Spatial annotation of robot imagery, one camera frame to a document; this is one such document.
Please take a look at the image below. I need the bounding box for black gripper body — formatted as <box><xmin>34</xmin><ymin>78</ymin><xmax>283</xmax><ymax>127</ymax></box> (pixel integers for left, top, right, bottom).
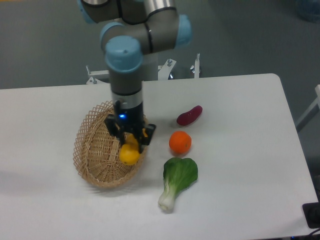
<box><xmin>114</xmin><ymin>100</ymin><xmax>145</xmax><ymax>133</ymax></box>

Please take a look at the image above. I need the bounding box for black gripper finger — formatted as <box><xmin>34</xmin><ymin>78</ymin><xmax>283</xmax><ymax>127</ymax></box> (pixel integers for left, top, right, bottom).
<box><xmin>104</xmin><ymin>114</ymin><xmax>125</xmax><ymax>146</ymax></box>
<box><xmin>137</xmin><ymin>123</ymin><xmax>157</xmax><ymax>154</ymax></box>

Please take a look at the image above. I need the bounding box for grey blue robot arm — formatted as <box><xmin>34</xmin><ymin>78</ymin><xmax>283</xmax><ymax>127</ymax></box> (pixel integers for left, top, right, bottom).
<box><xmin>77</xmin><ymin>0</ymin><xmax>192</xmax><ymax>153</ymax></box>

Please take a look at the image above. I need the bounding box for woven wicker basket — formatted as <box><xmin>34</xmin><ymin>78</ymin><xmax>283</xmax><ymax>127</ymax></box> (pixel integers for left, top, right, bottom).
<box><xmin>73</xmin><ymin>101</ymin><xmax>147</xmax><ymax>188</ymax></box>

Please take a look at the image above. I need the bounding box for orange fruit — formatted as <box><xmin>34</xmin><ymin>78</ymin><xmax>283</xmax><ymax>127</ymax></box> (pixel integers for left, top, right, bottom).
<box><xmin>168</xmin><ymin>131</ymin><xmax>192</xmax><ymax>154</ymax></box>

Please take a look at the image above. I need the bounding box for purple sweet potato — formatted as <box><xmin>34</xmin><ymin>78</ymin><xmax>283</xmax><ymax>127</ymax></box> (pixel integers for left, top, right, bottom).
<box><xmin>176</xmin><ymin>105</ymin><xmax>203</xmax><ymax>126</ymax></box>

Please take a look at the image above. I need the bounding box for green bok choy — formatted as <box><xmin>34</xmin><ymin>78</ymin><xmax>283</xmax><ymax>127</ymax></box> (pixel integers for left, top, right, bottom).
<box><xmin>158</xmin><ymin>157</ymin><xmax>198</xmax><ymax>213</ymax></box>

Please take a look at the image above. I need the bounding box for white furniture leg right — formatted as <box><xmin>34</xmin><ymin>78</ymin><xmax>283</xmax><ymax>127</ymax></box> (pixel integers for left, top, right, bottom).
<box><xmin>295</xmin><ymin>84</ymin><xmax>320</xmax><ymax>133</ymax></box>

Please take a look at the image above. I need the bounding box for black device at table edge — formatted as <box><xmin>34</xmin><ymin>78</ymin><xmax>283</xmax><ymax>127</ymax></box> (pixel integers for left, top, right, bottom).
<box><xmin>302</xmin><ymin>202</ymin><xmax>320</xmax><ymax>229</ymax></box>

